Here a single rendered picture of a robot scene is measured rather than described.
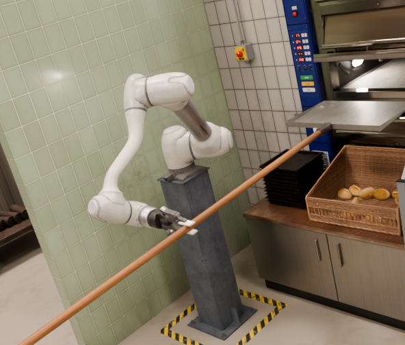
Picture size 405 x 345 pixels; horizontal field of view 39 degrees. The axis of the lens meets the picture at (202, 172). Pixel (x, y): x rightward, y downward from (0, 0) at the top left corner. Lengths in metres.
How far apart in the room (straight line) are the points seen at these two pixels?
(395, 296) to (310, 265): 0.52
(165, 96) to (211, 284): 1.30
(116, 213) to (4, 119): 1.01
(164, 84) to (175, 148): 0.64
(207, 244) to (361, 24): 1.48
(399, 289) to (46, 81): 2.15
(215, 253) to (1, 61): 1.57
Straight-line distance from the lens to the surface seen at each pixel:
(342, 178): 3.55
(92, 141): 3.39
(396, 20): 3.20
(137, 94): 2.60
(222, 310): 3.53
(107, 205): 2.34
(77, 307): 2.01
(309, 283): 3.53
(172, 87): 2.54
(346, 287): 3.37
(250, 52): 3.76
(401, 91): 3.29
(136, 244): 3.68
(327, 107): 3.22
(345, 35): 3.35
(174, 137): 3.10
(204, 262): 3.33
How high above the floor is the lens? 2.10
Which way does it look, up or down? 20 degrees down
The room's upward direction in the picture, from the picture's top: 14 degrees counter-clockwise
